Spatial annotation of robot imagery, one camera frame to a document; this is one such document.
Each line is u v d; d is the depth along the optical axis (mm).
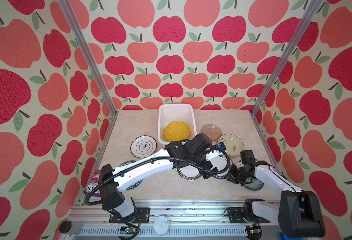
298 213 415
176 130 1071
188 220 739
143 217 742
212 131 1077
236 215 733
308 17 722
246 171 658
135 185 838
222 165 958
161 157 454
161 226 677
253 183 673
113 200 458
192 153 515
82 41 805
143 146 1007
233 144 1016
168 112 1043
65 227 652
